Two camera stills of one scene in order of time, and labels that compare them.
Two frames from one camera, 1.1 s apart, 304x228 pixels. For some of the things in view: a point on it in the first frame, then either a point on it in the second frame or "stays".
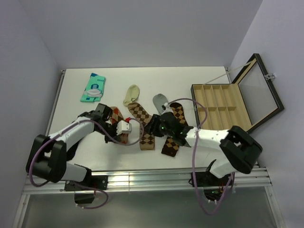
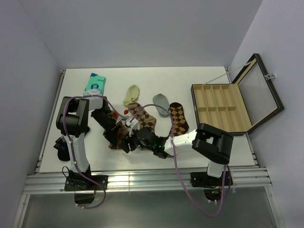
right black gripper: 156,120 -> 130,139
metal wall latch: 270,76 stays
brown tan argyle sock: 147,139 stays
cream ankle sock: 132,95 stays
